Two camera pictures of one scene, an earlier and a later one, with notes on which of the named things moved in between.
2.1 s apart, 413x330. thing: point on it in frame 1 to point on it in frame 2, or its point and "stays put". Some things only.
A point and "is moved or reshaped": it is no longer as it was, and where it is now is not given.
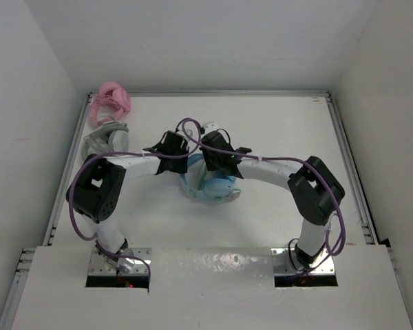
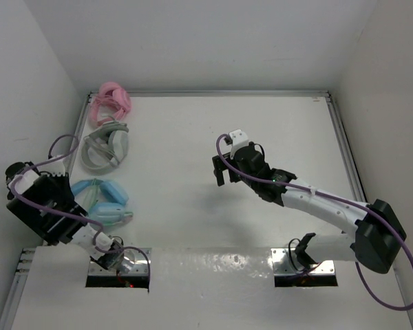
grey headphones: (111, 137) stays put
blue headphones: (209, 187) is moved or reshaped
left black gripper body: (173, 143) to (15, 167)
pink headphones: (111, 102) stays put
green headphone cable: (209, 196) is moved or reshaped
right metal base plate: (323, 265) stays put
